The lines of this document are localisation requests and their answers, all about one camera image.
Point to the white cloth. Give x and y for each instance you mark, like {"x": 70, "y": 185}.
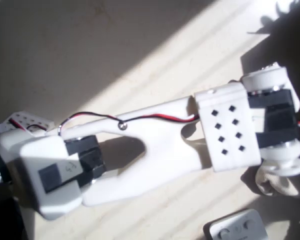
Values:
{"x": 277, "y": 185}

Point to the white box with round knobs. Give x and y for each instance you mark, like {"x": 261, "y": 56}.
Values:
{"x": 240, "y": 225}

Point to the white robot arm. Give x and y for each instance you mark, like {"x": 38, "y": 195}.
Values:
{"x": 165, "y": 145}

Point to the white perforated base plate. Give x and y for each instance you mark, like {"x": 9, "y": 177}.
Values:
{"x": 27, "y": 118}

